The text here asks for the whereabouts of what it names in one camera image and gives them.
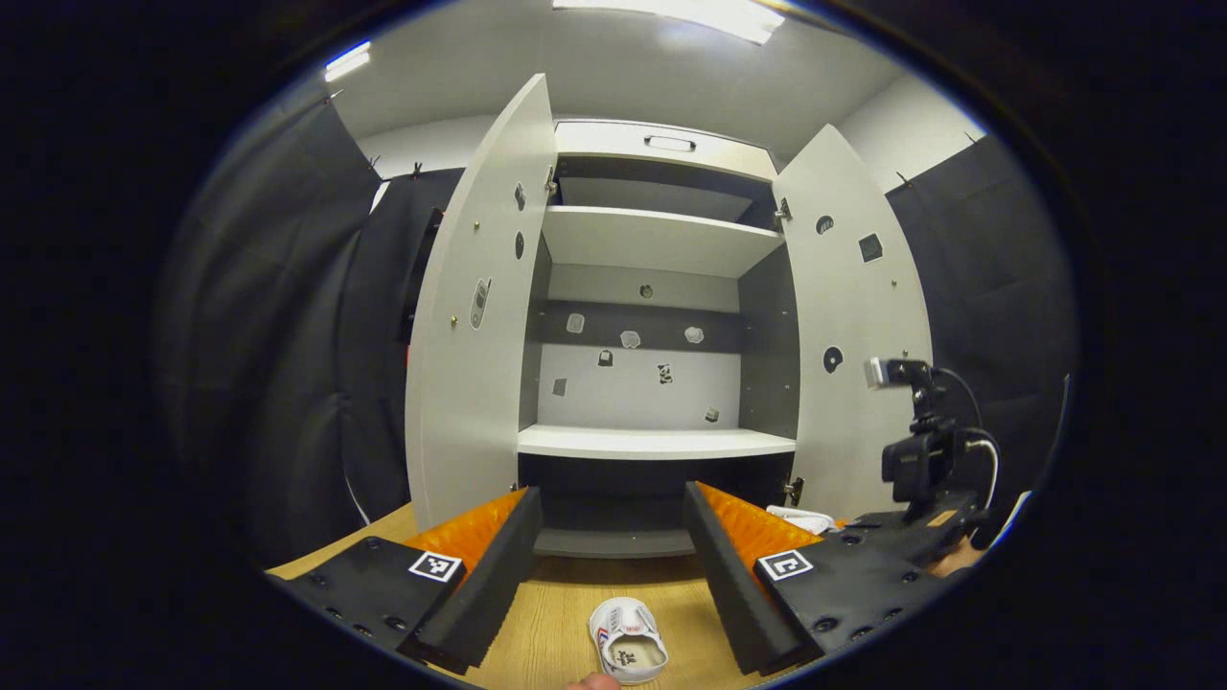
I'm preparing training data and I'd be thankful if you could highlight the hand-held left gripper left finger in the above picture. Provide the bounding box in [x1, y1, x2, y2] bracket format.
[265, 486, 544, 676]

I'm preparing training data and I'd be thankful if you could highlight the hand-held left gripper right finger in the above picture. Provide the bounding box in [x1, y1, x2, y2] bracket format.
[683, 480, 947, 678]

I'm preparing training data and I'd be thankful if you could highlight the white shoe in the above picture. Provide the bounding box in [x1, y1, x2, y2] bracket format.
[588, 596, 670, 685]
[765, 504, 841, 536]

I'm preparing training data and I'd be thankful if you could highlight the white shoe cabinet door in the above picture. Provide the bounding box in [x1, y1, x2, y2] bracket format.
[405, 73, 558, 533]
[773, 123, 935, 523]

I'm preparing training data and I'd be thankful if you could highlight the white shoe cabinet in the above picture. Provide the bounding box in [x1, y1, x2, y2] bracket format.
[518, 120, 801, 559]

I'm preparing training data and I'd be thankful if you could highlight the white cabinet shelf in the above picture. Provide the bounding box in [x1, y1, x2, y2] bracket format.
[518, 425, 798, 461]
[542, 205, 787, 280]

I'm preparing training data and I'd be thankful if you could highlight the black backdrop cloth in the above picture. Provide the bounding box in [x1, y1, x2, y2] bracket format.
[153, 96, 466, 571]
[884, 134, 1079, 538]

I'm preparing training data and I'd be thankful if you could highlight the large ceiling light panel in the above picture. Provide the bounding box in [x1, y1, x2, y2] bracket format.
[552, 0, 786, 47]

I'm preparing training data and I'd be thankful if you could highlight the small ceiling light panel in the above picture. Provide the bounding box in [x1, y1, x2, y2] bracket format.
[323, 39, 373, 83]

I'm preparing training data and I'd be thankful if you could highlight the gripper camera cable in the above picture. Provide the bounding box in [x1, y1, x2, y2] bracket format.
[935, 367, 1004, 511]

